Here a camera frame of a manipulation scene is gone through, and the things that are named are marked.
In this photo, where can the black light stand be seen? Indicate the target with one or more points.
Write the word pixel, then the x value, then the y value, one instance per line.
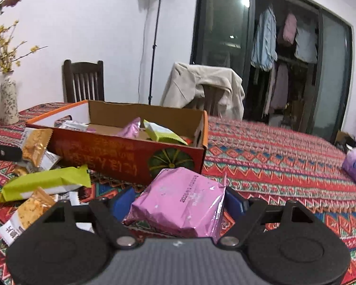
pixel 155 35

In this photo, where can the green snack packet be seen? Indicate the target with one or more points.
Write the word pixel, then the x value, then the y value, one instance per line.
pixel 160 132
pixel 41 184

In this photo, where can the white hanging top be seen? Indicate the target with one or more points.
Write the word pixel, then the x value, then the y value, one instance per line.
pixel 305 44

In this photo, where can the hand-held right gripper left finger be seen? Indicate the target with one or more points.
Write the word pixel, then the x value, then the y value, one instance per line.
pixel 123 203

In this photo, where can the pink hanging garment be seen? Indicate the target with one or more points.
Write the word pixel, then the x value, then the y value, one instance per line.
pixel 287 29

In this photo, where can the dark framed glass door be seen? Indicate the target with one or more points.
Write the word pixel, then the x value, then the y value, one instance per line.
pixel 222 20

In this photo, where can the small red snack packet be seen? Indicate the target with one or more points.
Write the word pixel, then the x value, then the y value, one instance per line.
pixel 187 140

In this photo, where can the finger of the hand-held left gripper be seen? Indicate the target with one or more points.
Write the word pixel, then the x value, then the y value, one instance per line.
pixel 3 153

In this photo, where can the white cracker packet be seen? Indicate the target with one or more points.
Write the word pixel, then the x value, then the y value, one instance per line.
pixel 35 145
pixel 74 125
pixel 29 210
pixel 68 198

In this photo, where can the orange cardboard box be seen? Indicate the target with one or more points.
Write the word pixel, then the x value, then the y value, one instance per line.
pixel 106 154

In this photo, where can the beige jacket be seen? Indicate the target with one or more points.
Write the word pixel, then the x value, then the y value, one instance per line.
pixel 190 80

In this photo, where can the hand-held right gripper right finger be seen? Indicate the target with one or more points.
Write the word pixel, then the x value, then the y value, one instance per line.
pixel 234 203

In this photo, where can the pink snack packet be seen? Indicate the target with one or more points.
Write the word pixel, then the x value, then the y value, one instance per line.
pixel 91 130
pixel 178 202
pixel 130 129

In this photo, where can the lilac hanging garment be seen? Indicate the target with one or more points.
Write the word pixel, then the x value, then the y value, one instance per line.
pixel 280 89

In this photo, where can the light blue hanging shirt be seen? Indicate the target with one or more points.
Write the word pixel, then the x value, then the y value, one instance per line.
pixel 264 41

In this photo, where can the floral ceramic vase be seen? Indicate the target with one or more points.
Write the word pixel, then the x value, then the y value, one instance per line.
pixel 9 104

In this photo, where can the yellow flower branches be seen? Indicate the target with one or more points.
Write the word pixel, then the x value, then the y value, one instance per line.
pixel 4 53

